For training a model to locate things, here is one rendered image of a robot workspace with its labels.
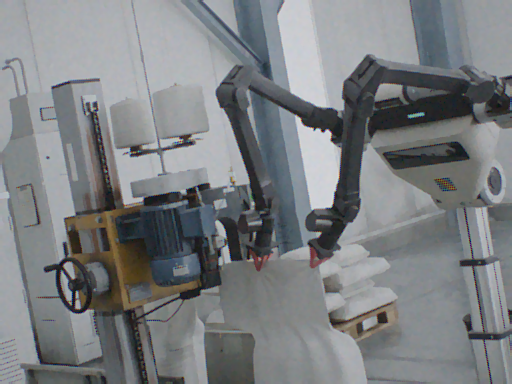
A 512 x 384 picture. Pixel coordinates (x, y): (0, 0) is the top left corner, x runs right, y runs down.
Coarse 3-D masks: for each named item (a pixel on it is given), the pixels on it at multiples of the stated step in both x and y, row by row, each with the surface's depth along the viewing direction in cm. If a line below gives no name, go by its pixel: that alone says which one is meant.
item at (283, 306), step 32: (224, 288) 301; (256, 288) 293; (288, 288) 280; (320, 288) 270; (224, 320) 301; (256, 320) 299; (288, 320) 284; (320, 320) 272; (256, 352) 287; (288, 352) 276; (320, 352) 269; (352, 352) 271
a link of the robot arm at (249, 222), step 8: (272, 200) 279; (256, 208) 285; (264, 208) 285; (272, 208) 281; (240, 216) 280; (248, 216) 278; (256, 216) 280; (240, 224) 280; (248, 224) 277; (256, 224) 279; (240, 232) 281; (248, 232) 279
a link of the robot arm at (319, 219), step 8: (320, 208) 257; (328, 208) 259; (336, 208) 261; (352, 208) 254; (312, 216) 256; (320, 216) 255; (328, 216) 256; (336, 216) 256; (344, 216) 258; (352, 216) 256; (312, 224) 256; (320, 224) 255; (328, 224) 257
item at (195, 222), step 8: (192, 208) 265; (200, 208) 259; (208, 208) 264; (184, 216) 260; (192, 216) 259; (200, 216) 258; (208, 216) 263; (184, 224) 261; (192, 224) 260; (200, 224) 258; (208, 224) 262; (184, 232) 261; (192, 232) 260; (200, 232) 259; (208, 232) 262; (200, 240) 264
